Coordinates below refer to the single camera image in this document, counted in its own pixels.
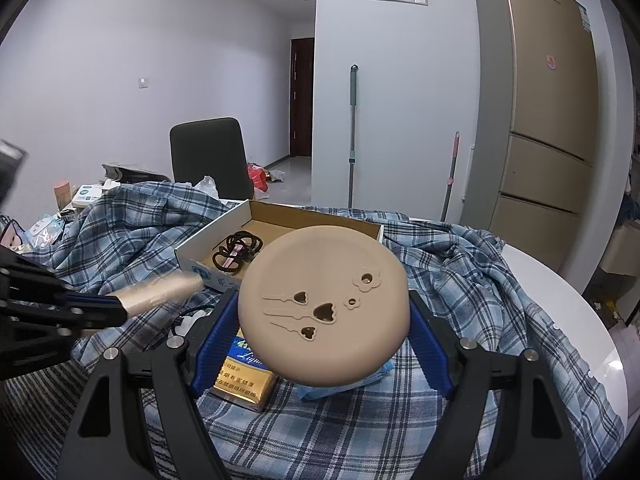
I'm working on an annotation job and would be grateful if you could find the beige tube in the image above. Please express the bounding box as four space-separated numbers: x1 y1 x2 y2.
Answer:
111 271 205 318

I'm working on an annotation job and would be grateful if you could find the gold blue cigarette pack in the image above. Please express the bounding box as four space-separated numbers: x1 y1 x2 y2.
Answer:
212 330 277 412

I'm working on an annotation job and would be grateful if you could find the blue tissue pack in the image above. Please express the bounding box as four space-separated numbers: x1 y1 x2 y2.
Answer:
295 360 394 401

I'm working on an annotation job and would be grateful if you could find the round beige silicone case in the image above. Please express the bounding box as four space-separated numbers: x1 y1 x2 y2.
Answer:
238 226 410 387

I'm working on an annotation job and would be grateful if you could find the blue plaid shirt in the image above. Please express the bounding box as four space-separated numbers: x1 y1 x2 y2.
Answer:
2 211 625 479

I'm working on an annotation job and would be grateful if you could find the pink cup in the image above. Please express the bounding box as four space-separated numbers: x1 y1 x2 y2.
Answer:
53 181 72 210

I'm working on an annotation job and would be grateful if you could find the white blue box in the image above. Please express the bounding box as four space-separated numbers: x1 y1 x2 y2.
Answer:
70 184 105 209

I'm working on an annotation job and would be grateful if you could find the black bag on desk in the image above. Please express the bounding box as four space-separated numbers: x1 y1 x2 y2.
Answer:
102 164 170 184

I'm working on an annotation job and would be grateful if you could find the white cardboard box tray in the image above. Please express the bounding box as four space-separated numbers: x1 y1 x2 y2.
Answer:
174 199 385 295

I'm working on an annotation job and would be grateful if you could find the white plastic bag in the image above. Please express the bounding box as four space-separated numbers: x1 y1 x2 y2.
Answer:
194 176 219 200

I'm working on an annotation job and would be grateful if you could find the black office chair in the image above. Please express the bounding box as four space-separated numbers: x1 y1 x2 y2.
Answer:
169 117 254 200

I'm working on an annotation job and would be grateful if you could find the red plastic bag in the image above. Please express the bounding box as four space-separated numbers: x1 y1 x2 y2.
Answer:
247 162 268 193

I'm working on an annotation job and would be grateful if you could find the gold refrigerator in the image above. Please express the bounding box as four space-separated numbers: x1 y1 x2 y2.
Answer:
460 0 599 271

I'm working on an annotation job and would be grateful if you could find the dark wooden door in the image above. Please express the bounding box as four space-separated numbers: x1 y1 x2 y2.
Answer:
290 38 314 157

